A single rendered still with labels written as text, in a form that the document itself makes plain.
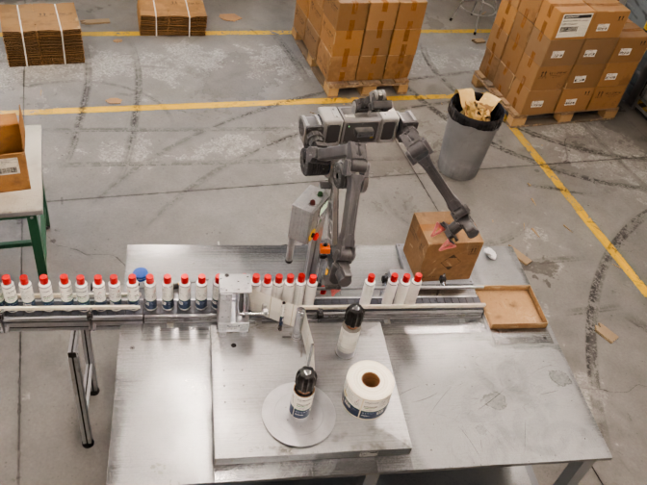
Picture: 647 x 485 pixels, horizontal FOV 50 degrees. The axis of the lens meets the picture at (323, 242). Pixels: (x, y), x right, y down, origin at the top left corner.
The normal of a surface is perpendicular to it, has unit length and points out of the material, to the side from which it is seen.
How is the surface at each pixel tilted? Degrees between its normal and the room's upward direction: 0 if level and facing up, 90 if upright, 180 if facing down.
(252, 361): 0
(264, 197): 0
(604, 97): 90
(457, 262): 90
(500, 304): 0
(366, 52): 93
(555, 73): 87
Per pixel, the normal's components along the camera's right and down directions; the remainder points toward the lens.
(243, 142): 0.14, -0.72
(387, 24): 0.32, 0.69
